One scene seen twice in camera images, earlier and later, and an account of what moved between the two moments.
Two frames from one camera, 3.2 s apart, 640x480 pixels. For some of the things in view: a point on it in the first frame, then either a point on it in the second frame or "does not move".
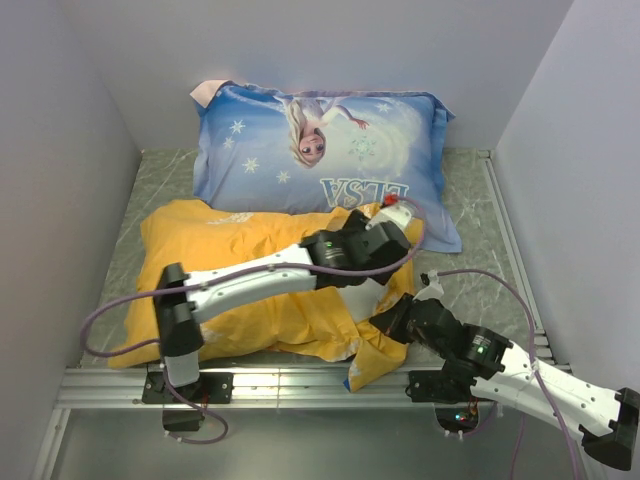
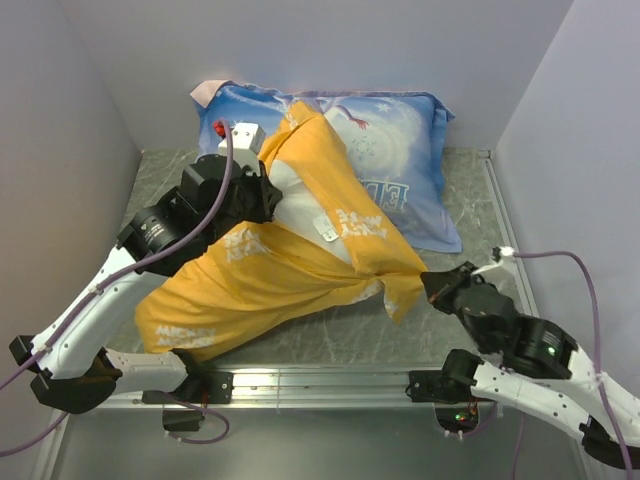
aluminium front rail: x=254 y=388 does not move
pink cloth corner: x=205 y=90 does not move
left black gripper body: x=355 y=225 to x=248 y=206
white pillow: x=362 y=299 to x=299 y=208
